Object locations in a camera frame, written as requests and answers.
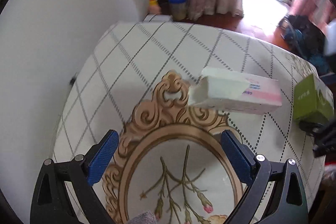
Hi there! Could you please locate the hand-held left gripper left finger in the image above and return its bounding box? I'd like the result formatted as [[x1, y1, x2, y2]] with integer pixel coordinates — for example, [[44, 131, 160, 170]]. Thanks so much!
[[30, 130, 120, 224]]

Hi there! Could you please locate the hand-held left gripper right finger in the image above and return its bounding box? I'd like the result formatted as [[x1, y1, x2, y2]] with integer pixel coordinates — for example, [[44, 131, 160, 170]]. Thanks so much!
[[220, 130, 309, 224]]

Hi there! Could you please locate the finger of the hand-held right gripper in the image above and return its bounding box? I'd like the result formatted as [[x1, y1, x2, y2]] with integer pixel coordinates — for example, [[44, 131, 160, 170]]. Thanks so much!
[[297, 120, 332, 136], [313, 115, 336, 158]]

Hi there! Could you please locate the green box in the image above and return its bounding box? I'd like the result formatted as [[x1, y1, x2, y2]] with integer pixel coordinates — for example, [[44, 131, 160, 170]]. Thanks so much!
[[292, 73, 335, 124]]

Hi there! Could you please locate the pink white box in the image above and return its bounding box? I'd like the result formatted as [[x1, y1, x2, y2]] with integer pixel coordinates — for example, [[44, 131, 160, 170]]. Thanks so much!
[[189, 67, 283, 116]]

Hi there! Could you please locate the checked floral tablecloth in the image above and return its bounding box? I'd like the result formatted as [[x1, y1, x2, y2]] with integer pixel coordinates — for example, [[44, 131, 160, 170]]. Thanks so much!
[[54, 21, 327, 224]]

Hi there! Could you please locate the white flat box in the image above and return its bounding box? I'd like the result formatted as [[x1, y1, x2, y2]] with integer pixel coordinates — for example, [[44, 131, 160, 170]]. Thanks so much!
[[143, 14, 173, 22]]

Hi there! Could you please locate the jar with blue lid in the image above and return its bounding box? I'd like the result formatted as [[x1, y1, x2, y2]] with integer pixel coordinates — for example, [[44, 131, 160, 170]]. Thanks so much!
[[168, 0, 188, 21]]

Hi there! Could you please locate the yellow bottle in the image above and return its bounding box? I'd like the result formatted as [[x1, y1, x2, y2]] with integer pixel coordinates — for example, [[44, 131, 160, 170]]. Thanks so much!
[[148, 0, 161, 15]]

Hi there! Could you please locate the black box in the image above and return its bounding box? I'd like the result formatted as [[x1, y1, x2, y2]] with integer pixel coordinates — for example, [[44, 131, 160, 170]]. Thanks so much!
[[157, 0, 171, 15]]

